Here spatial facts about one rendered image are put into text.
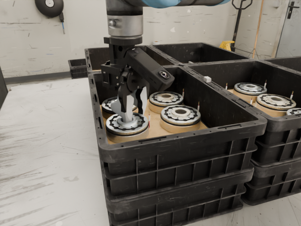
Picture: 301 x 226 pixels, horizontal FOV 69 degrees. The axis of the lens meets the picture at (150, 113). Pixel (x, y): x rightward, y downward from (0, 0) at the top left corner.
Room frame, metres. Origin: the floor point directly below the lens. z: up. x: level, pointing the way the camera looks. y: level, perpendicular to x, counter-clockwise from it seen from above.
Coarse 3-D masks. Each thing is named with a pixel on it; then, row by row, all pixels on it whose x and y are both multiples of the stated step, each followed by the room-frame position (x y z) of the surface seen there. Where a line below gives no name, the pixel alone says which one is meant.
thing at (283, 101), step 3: (270, 96) 0.60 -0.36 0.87; (273, 96) 0.60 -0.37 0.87; (276, 96) 0.60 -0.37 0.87; (267, 99) 0.59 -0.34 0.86; (270, 99) 0.58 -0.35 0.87; (279, 99) 0.59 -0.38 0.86; (282, 99) 0.58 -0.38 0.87; (273, 102) 0.57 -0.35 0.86; (276, 102) 0.57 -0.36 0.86; (279, 102) 0.56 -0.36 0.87; (282, 102) 0.56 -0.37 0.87; (285, 102) 0.57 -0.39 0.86
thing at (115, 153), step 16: (96, 96) 0.45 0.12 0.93; (224, 96) 0.45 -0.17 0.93; (96, 112) 0.37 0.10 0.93; (96, 128) 0.32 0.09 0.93; (208, 128) 0.32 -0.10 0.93; (224, 128) 0.32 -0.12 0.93; (240, 128) 0.32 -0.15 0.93; (256, 128) 0.33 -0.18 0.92; (112, 144) 0.27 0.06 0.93; (128, 144) 0.27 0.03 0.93; (144, 144) 0.27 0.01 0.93; (160, 144) 0.28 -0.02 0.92; (176, 144) 0.28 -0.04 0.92; (192, 144) 0.29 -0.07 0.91; (208, 144) 0.30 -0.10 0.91; (112, 160) 0.26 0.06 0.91
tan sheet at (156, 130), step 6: (144, 114) 0.56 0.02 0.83; (150, 114) 0.56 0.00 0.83; (156, 114) 0.56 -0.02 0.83; (150, 120) 0.52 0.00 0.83; (156, 120) 0.52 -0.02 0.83; (150, 126) 0.49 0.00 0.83; (156, 126) 0.49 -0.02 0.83; (204, 126) 0.49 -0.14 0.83; (150, 132) 0.46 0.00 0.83; (156, 132) 0.46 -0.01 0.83; (162, 132) 0.46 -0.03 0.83; (168, 132) 0.46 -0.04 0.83
